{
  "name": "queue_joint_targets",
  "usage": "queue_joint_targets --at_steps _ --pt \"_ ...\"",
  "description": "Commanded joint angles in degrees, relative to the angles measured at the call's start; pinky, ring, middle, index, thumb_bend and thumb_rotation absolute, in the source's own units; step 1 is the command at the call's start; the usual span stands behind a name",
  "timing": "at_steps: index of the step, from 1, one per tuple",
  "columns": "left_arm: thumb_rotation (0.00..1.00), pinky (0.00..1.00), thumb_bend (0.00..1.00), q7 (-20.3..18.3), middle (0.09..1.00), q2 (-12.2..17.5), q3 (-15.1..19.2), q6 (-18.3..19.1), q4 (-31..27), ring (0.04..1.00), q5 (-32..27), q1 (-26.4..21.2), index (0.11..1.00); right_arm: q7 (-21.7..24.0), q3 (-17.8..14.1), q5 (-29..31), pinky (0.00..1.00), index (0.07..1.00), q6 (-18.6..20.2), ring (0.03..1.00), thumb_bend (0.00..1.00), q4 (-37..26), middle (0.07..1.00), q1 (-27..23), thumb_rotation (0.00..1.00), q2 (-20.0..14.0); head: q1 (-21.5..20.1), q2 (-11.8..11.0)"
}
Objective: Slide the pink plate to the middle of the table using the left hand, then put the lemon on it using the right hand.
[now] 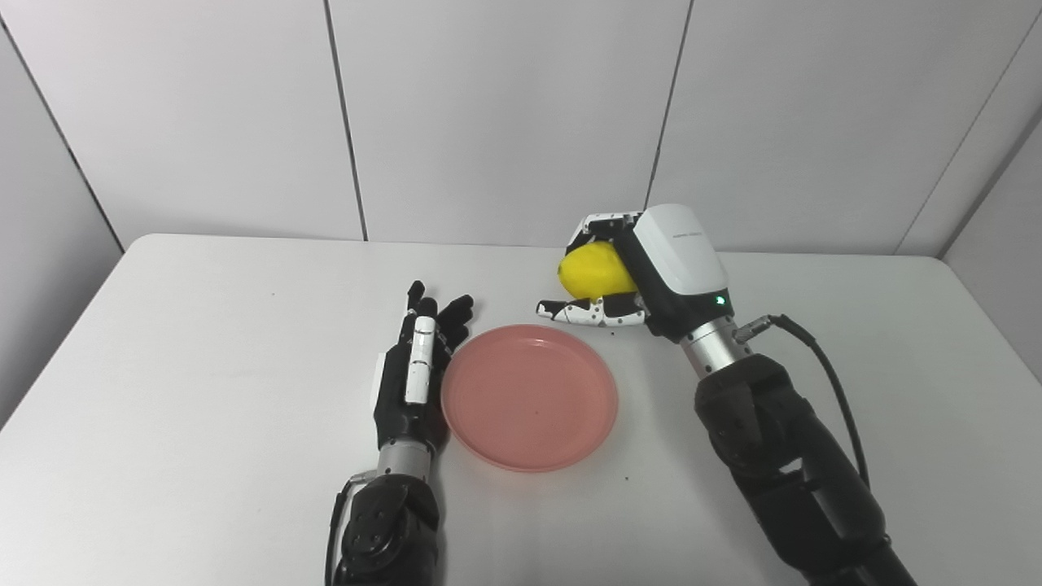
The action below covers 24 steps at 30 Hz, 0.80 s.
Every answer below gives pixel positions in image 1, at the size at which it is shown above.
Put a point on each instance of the pink round plate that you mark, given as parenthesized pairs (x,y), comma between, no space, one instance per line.
(529,399)

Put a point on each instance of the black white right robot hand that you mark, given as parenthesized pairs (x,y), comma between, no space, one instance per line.
(680,252)

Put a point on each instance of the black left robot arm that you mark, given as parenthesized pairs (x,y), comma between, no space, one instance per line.
(391,521)

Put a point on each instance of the yellow lemon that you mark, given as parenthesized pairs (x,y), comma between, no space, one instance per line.
(594,273)

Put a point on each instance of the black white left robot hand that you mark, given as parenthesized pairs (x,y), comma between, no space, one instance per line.
(407,419)

